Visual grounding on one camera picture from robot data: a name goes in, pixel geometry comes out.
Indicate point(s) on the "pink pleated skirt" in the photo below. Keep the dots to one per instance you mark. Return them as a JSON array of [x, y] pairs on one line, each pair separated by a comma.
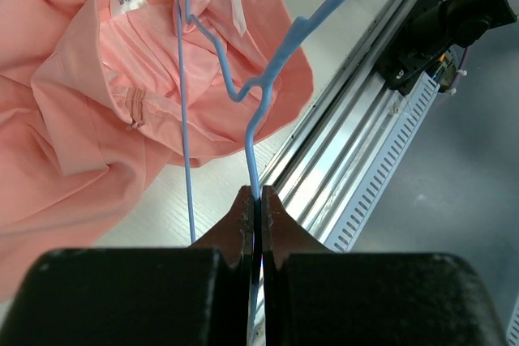
[[93, 96]]

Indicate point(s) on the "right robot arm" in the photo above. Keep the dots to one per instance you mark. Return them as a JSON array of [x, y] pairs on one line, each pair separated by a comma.
[[467, 21]]

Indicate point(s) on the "aluminium mounting rail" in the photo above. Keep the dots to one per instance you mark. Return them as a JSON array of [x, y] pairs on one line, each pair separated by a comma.
[[332, 166]]

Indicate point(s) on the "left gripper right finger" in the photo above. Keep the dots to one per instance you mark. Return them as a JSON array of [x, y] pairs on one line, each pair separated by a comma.
[[314, 296]]

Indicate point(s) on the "slotted cable duct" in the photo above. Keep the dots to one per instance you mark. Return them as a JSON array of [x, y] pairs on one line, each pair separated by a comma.
[[397, 167]]

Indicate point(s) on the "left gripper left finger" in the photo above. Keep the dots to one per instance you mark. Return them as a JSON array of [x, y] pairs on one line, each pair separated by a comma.
[[198, 295]]

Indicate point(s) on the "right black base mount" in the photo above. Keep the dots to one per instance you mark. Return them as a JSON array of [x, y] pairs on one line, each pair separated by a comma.
[[420, 40]]

